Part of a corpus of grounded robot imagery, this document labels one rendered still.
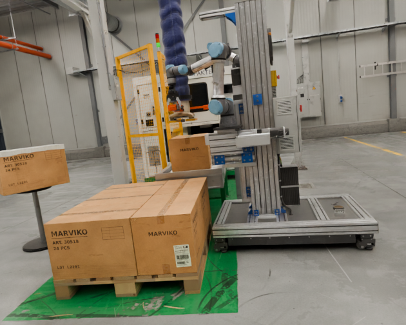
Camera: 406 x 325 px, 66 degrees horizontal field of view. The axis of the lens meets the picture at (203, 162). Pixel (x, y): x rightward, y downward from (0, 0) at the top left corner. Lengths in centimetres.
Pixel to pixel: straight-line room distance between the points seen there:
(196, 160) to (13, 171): 172
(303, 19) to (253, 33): 962
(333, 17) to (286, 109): 997
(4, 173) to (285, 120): 255
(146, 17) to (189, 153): 1034
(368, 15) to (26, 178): 1152
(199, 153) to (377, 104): 988
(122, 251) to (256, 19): 207
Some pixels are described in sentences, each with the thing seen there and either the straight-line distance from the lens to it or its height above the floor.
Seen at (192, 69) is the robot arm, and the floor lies 154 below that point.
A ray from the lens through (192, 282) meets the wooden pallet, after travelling 219.
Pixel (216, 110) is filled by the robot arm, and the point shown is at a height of 117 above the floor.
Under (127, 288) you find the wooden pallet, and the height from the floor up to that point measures 6.
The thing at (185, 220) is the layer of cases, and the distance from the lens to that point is 202.
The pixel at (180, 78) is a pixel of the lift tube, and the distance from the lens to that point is 326.
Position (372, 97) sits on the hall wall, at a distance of 1248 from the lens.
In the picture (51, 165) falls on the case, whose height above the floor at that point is 83.
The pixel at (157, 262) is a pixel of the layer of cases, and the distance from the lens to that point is 217.
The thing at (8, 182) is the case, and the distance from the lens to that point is 340.
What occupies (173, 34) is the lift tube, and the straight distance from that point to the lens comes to 332.
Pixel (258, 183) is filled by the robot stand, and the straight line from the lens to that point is 281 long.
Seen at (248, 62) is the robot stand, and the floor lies 154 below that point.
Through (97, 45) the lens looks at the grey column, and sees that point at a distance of 429.
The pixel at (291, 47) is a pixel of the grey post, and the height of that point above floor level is 221.
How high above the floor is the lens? 112
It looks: 8 degrees down
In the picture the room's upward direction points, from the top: 6 degrees counter-clockwise
